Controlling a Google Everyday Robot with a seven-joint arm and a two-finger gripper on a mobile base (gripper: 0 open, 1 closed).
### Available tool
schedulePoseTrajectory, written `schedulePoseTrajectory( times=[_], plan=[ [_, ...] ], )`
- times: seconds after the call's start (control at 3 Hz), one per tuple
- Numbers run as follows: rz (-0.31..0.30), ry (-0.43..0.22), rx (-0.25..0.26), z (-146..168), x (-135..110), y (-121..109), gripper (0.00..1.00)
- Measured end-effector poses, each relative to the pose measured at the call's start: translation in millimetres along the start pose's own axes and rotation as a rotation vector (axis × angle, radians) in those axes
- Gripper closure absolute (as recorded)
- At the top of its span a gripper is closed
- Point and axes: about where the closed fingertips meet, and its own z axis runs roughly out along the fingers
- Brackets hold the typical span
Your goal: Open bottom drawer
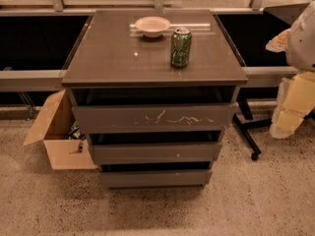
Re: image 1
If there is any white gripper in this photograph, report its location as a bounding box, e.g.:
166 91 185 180
266 1 315 139

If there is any grey bottom drawer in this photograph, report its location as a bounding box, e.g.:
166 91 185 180
100 169 213 189

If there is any grey drawer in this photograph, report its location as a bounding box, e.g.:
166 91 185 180
100 169 213 189
89 143 221 165
72 103 236 134

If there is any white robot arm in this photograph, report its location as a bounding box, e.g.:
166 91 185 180
266 1 315 139

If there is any grey middle drawer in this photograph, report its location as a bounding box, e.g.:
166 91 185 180
89 143 221 165

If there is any grey drawer cabinet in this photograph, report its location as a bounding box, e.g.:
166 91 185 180
62 9 247 174

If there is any grey top drawer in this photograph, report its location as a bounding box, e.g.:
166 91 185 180
72 103 236 134

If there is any open cardboard box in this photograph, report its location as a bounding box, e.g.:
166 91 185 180
24 90 96 170

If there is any green soda can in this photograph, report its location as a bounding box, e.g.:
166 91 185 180
170 27 192 68

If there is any white bowl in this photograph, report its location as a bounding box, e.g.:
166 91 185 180
135 17 170 38

